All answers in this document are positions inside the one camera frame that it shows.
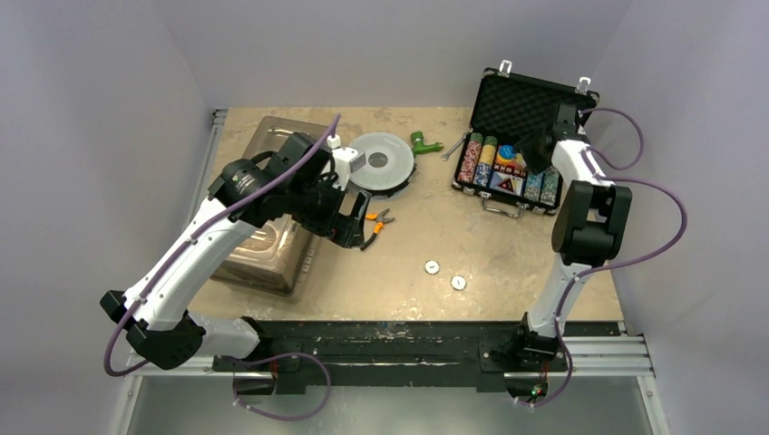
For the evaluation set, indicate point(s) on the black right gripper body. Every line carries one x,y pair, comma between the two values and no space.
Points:
537,153

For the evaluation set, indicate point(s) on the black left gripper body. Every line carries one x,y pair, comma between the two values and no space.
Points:
323,202

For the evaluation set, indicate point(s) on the yellow dealer button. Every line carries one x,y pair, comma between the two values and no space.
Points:
512,161

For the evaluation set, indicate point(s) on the blue poker button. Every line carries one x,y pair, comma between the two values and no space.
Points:
506,152

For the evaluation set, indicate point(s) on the red triangle token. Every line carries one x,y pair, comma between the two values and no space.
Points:
509,182

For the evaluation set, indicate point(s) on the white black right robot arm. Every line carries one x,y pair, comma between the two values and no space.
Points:
593,215

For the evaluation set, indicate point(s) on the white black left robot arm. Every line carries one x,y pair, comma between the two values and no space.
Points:
304,180

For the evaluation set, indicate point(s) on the black poker set case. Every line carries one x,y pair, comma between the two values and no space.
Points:
510,106

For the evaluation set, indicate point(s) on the orange black pliers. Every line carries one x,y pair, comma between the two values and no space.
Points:
380,219

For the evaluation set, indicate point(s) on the grey filament spool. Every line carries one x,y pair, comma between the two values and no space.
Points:
389,164

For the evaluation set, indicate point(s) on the light blue chip row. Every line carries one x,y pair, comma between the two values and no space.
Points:
532,186

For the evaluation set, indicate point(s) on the yellow blue chip row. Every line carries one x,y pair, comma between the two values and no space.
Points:
483,169

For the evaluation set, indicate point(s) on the red poker chip row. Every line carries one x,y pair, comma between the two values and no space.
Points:
470,157

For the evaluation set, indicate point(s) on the clear brown plastic storage box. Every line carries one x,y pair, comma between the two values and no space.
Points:
272,259

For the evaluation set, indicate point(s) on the silver wrench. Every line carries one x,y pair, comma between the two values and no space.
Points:
456,146

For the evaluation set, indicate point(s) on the white poker chip left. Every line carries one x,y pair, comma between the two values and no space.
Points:
432,267

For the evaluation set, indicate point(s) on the white poker chip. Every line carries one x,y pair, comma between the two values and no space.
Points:
432,267
458,283

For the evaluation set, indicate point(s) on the white poker chip right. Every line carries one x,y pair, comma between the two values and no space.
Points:
458,283

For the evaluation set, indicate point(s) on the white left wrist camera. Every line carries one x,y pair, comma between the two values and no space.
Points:
344,162

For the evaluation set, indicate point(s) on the green hose fitting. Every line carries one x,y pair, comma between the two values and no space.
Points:
420,147

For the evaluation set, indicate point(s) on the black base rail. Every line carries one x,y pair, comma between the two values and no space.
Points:
487,356

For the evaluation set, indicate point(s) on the aluminium frame rail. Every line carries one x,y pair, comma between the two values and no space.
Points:
613,391

